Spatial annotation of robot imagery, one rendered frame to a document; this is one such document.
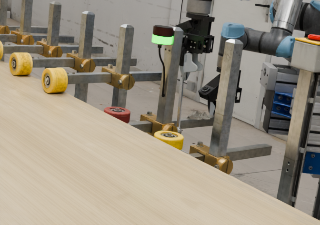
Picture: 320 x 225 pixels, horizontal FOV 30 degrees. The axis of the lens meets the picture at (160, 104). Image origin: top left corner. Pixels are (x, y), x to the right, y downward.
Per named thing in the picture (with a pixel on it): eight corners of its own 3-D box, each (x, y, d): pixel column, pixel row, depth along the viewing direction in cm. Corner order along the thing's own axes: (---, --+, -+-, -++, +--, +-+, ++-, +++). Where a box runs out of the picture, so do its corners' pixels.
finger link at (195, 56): (197, 83, 187) (202, 54, 185) (181, 79, 190) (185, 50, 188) (202, 82, 190) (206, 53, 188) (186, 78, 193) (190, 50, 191)
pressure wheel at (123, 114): (116, 139, 187) (121, 104, 184) (131, 147, 181) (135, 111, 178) (95, 141, 182) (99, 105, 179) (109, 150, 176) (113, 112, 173)
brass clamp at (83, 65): (77, 65, 231) (79, 52, 230) (96, 73, 221) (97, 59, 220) (64, 66, 227) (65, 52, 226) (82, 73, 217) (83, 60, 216)
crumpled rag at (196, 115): (199, 113, 206) (200, 107, 205) (213, 119, 201) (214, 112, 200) (180, 115, 200) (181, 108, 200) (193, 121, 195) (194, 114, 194)
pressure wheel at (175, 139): (150, 166, 167) (155, 127, 164) (179, 170, 167) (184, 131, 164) (148, 176, 159) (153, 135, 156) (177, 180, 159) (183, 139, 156)
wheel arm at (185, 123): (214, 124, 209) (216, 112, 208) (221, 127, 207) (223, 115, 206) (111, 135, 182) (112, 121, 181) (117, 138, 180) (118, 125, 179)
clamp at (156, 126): (151, 127, 196) (153, 113, 195) (176, 140, 186) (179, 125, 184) (137, 129, 192) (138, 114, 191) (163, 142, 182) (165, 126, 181)
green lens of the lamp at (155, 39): (163, 41, 182) (164, 34, 181) (175, 44, 177) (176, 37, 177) (147, 40, 178) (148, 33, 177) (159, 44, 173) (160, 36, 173)
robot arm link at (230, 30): (250, 25, 202) (240, 25, 194) (245, 56, 204) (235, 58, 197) (229, 21, 205) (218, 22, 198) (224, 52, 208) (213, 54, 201)
